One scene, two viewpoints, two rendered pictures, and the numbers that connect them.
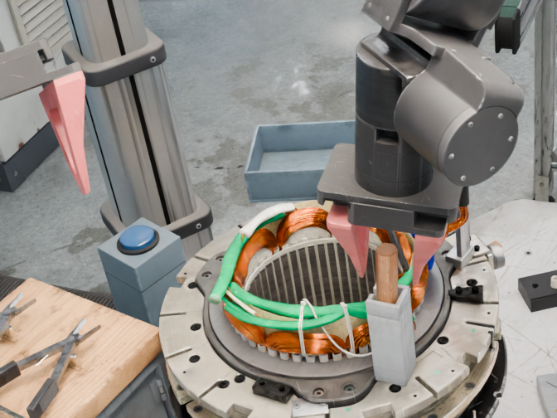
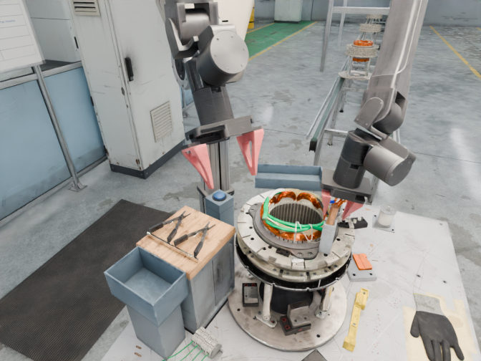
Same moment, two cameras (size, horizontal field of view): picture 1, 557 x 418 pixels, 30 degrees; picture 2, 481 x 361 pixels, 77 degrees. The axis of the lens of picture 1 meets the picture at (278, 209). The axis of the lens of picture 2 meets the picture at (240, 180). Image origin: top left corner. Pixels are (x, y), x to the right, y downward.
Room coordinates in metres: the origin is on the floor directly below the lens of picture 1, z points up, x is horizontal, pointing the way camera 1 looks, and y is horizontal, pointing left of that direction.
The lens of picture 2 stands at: (0.12, 0.20, 1.65)
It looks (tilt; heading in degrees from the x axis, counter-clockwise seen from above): 33 degrees down; 353
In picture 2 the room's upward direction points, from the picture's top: straight up
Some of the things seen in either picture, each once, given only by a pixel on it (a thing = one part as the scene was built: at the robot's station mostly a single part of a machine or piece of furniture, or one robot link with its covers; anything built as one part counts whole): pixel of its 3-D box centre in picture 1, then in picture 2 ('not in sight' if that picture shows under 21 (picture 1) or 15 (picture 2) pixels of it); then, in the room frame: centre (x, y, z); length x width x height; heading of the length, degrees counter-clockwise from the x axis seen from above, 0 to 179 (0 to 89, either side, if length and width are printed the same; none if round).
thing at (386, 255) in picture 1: (386, 277); (331, 216); (0.64, -0.08, 1.20); 0.02 x 0.02 x 0.06
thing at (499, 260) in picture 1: (495, 256); not in sight; (0.79, -0.20, 1.07); 0.03 x 0.01 x 0.03; 14
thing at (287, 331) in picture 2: not in sight; (295, 322); (0.62, -0.02, 0.81); 0.08 x 0.05 x 0.02; 98
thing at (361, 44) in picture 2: not in sight; (361, 50); (3.36, -1.50, 1.05); 0.22 x 0.22 x 0.20
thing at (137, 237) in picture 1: (137, 236); (219, 195); (0.97, 0.17, 1.04); 0.04 x 0.04 x 0.01
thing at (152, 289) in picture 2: not in sight; (154, 308); (0.65, 0.37, 0.92); 0.17 x 0.11 x 0.28; 50
